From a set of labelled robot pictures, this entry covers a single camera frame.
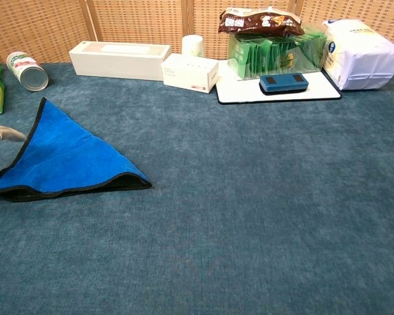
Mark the grey and blue cloth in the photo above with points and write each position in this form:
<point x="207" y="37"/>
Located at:
<point x="62" y="157"/>

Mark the small white cardboard box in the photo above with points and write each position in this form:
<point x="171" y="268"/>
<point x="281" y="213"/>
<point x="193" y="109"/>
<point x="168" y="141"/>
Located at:
<point x="187" y="73"/>

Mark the clear box of green sachets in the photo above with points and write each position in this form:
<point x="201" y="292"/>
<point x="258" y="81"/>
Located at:
<point x="269" y="55"/>

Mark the white paper cup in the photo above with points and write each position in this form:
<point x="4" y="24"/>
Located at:
<point x="193" y="46"/>

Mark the long white cardboard box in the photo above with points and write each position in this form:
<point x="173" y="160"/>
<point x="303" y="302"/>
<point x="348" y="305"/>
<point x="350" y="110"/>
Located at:
<point x="118" y="62"/>

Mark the white green tin can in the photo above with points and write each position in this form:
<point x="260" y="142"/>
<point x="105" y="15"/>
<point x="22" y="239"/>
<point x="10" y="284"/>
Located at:
<point x="28" y="70"/>

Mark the white tissue pack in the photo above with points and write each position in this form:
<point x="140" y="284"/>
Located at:
<point x="361" y="55"/>

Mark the brown snack bag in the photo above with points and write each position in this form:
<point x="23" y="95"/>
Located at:
<point x="259" y="21"/>

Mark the small white whiteboard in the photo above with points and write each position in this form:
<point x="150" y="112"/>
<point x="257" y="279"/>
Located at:
<point x="239" y="90"/>

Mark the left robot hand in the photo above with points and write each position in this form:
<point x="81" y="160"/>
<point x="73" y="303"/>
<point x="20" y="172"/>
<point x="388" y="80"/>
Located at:
<point x="8" y="133"/>

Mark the blue table cloth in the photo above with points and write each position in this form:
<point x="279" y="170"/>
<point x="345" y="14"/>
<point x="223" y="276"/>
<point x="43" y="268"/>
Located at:
<point x="249" y="197"/>

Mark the woven rattan screen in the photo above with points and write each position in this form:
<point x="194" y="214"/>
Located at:
<point x="144" y="19"/>

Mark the blue whiteboard eraser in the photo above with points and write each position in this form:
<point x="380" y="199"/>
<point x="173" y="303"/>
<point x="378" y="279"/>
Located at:
<point x="284" y="83"/>

